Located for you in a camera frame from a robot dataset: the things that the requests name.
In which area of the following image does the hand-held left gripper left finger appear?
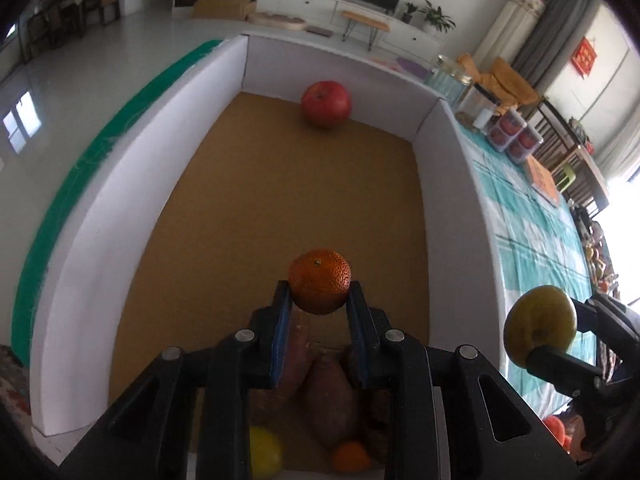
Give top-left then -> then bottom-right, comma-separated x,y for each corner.
60,280 -> 293,480

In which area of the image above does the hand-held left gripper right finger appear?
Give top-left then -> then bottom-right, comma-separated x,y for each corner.
346,281 -> 581,480

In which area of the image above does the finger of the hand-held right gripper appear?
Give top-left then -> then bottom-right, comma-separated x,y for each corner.
525,345 -> 607,398
575,294 -> 640,346

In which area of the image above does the reddish sweet potato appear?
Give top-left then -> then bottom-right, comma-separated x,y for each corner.
248,309 -> 315,428

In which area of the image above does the small yellow-green fruit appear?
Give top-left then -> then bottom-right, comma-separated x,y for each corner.
502,285 -> 577,370

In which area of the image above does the brown sweet potato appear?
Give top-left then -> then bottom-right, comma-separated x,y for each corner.
302,353 -> 362,451

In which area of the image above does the large yellow orange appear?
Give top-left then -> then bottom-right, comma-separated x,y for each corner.
249,426 -> 284,479

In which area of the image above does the small orange mandarin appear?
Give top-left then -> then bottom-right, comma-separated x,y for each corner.
331,441 -> 373,473

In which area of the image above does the white foam box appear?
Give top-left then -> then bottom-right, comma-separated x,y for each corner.
29,34 -> 512,480

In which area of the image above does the red apple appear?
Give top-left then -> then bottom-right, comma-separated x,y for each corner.
301,80 -> 352,129

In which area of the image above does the pile of assorted produce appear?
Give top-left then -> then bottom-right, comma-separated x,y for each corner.
580,205 -> 621,296

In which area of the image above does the wooden chair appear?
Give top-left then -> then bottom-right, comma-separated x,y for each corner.
532,97 -> 583,171
567,145 -> 612,213

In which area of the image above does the green plastic stool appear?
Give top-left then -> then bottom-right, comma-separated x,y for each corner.
555,165 -> 577,193

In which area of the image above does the orange book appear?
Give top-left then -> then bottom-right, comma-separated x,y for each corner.
522,155 -> 563,208

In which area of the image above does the beige curtain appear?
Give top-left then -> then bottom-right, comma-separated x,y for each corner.
597,95 -> 640,186

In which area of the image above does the red label canister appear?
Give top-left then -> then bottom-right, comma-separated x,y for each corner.
507,127 -> 544,165
487,109 -> 526,152

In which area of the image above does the clear plastic container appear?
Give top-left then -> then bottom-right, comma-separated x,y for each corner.
456,84 -> 502,133

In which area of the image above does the orange cushion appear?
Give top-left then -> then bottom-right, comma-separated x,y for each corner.
457,52 -> 543,111

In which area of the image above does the patterned rug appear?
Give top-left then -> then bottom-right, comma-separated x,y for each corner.
0,342 -> 36,461

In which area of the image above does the clear jar with gold lid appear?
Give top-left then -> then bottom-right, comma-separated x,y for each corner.
425,55 -> 473,108

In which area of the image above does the purple mat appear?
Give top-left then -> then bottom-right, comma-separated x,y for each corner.
397,57 -> 431,76

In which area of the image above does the grey curtain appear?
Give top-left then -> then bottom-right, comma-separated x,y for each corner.
512,0 -> 601,93

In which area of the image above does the round beige cushion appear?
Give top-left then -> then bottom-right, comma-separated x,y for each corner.
247,11 -> 308,33

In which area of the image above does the small wooden bench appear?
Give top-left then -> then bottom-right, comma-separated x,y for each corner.
341,10 -> 391,51

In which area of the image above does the green leafy potted plant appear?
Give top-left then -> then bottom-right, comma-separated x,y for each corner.
419,0 -> 457,36

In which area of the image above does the cardboard box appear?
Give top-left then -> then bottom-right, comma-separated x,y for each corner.
191,0 -> 257,22

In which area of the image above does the white television cabinet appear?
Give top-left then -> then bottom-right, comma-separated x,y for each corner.
172,0 -> 443,68

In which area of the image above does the wooden dining furniture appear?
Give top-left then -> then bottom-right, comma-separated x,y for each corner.
22,0 -> 123,51

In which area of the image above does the red wall hanging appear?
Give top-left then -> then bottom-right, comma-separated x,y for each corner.
571,37 -> 598,78

